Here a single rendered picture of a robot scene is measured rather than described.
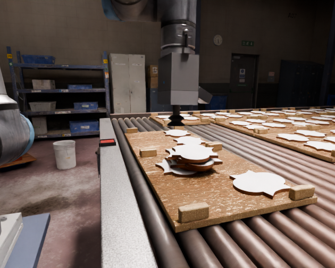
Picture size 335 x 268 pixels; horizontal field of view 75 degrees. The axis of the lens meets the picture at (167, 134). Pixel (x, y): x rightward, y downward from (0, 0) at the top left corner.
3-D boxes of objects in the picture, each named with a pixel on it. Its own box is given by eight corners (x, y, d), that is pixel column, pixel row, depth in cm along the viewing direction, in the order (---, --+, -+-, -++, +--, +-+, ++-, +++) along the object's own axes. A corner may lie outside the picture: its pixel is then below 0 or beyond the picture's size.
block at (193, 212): (180, 224, 40) (181, 211, 39) (177, 218, 42) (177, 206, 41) (209, 218, 42) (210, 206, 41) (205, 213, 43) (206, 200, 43)
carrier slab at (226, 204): (175, 233, 40) (175, 225, 39) (136, 160, 78) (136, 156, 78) (317, 202, 50) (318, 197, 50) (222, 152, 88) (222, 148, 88)
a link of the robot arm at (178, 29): (185, 36, 52) (203, 26, 44) (185, 56, 52) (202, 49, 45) (156, 32, 49) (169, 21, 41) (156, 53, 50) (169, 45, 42)
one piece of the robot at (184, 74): (223, 38, 46) (218, 116, 48) (201, 48, 54) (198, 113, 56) (170, 31, 41) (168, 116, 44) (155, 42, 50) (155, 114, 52)
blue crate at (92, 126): (70, 133, 482) (69, 123, 477) (69, 129, 519) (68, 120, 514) (99, 130, 510) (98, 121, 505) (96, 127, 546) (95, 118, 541)
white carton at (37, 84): (32, 90, 455) (31, 79, 450) (38, 90, 483) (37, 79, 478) (50, 90, 460) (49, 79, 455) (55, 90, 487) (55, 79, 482)
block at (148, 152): (140, 158, 76) (140, 150, 76) (140, 156, 78) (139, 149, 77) (157, 156, 78) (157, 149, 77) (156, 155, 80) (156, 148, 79)
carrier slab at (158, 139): (136, 160, 78) (136, 156, 78) (124, 135, 116) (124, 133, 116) (222, 152, 88) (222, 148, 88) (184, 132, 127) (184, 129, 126)
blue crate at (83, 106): (74, 110, 484) (73, 103, 480) (77, 108, 520) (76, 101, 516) (97, 109, 494) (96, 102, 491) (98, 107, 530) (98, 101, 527)
